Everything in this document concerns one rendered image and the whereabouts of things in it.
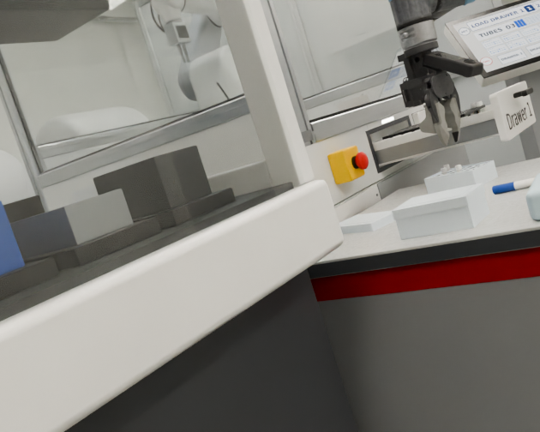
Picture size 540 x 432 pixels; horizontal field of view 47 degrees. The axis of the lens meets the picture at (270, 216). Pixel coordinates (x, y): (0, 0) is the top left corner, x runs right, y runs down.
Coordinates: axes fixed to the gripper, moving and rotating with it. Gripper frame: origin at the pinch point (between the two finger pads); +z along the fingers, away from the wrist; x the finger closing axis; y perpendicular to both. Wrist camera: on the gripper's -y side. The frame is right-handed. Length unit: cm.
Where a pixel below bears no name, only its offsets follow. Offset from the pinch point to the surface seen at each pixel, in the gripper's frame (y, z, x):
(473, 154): 107, 26, -166
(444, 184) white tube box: 3.4, 9.4, 2.4
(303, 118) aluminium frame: 22.4, -12.7, 18.9
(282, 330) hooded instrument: -9, 16, 63
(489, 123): 1.5, 0.3, -16.7
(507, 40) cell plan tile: 41, -21, -105
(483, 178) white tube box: -4.1, 9.9, -0.5
